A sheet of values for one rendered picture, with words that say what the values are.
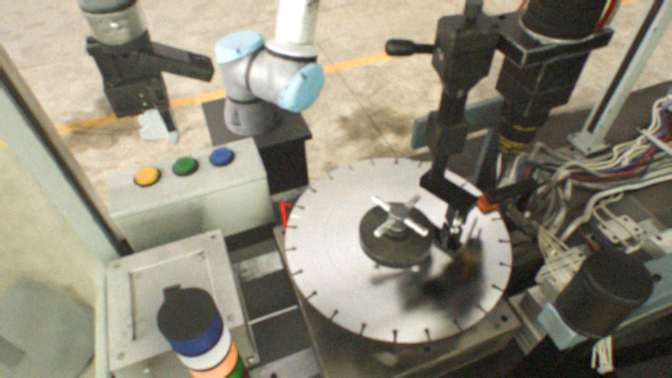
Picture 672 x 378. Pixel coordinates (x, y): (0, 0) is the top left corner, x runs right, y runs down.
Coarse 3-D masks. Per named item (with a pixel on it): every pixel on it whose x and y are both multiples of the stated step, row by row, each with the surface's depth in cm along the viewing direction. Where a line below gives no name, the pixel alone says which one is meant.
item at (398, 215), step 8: (376, 200) 62; (416, 200) 62; (384, 208) 62; (392, 208) 60; (400, 208) 60; (408, 208) 61; (392, 216) 60; (400, 216) 59; (408, 216) 60; (384, 224) 59; (392, 224) 60; (400, 224) 60; (408, 224) 60; (416, 224) 59; (376, 232) 58; (424, 232) 58
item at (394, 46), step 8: (392, 40) 49; (400, 40) 49; (408, 40) 49; (384, 48) 50; (392, 48) 49; (400, 48) 49; (408, 48) 49; (416, 48) 50; (424, 48) 50; (432, 48) 50
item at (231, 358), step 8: (232, 344) 39; (232, 352) 39; (224, 360) 38; (232, 360) 39; (216, 368) 38; (224, 368) 38; (232, 368) 40; (200, 376) 38; (208, 376) 38; (216, 376) 39; (224, 376) 39
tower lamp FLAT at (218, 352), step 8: (224, 328) 36; (224, 336) 37; (216, 344) 35; (224, 344) 37; (208, 352) 35; (216, 352) 36; (224, 352) 37; (184, 360) 36; (192, 360) 35; (200, 360) 35; (208, 360) 36; (216, 360) 37; (192, 368) 37; (200, 368) 37; (208, 368) 37
